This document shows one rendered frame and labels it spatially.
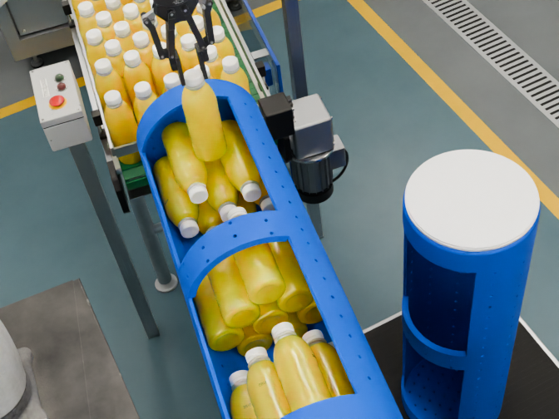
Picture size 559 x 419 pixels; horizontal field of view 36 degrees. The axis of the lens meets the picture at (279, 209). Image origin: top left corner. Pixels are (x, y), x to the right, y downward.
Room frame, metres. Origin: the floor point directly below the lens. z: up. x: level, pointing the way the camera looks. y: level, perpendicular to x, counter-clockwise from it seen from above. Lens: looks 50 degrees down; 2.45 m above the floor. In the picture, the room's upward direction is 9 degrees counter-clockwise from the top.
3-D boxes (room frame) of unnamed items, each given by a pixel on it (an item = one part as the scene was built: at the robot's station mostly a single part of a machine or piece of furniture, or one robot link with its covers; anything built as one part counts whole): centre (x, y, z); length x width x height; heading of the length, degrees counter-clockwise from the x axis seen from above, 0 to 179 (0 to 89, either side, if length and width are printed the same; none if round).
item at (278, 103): (1.56, -0.03, 0.95); 0.10 x 0.07 x 0.10; 101
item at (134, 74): (1.71, 0.30, 0.99); 0.07 x 0.07 x 0.19
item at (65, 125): (1.63, 0.49, 1.05); 0.20 x 0.10 x 0.10; 11
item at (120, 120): (1.57, 0.35, 0.99); 0.07 x 0.07 x 0.19
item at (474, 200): (1.15, -0.40, 1.03); 0.28 x 0.28 x 0.01
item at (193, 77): (1.31, 0.13, 1.33); 0.04 x 0.04 x 0.02
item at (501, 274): (1.15, -0.40, 0.59); 0.28 x 0.28 x 0.88
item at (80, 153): (1.63, 0.49, 0.50); 0.04 x 0.04 x 1.00; 11
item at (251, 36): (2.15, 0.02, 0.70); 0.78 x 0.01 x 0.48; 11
